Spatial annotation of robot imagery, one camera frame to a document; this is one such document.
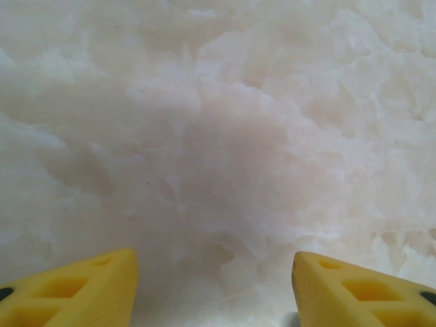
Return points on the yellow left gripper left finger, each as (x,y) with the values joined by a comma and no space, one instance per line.
(85,293)

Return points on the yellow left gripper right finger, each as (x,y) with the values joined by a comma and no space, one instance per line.
(340,293)

